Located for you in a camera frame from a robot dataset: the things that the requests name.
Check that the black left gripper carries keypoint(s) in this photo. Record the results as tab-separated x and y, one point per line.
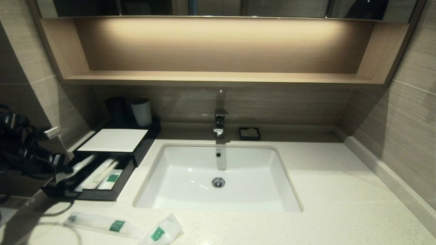
54	160

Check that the slim long toothbrush packet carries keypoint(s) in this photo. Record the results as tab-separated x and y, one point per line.
81	165

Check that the black pull-out drawer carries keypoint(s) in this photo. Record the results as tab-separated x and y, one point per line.
102	196

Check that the wide long frosted packet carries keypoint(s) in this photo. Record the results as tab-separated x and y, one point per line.
117	225

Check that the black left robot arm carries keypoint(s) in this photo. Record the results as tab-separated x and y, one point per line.
17	149

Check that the long white stick packet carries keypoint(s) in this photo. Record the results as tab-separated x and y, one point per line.
97	175
110	166

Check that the flat white green-label sachet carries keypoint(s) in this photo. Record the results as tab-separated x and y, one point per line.
113	178

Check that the black cup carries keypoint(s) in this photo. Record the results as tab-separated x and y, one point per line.
117	109

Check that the grey cup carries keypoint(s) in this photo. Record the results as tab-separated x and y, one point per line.
141	113

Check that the small square frosted packet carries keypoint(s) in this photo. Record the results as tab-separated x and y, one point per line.
158	233

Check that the white sink basin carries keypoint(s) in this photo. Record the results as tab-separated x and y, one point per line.
184	177

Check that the chrome sink drain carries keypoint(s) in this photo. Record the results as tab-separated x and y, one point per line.
218	182

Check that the chrome faucet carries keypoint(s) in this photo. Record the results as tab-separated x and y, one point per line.
220	121

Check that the black soap dish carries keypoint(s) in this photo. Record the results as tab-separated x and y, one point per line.
242	137

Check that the round white soap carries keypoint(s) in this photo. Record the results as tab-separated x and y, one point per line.
251	131

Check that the mirror cabinet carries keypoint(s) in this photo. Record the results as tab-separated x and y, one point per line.
272	7

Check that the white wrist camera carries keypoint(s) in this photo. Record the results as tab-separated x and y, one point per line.
51	132

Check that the wooden wall niche shelf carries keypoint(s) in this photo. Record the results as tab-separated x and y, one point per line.
218	46

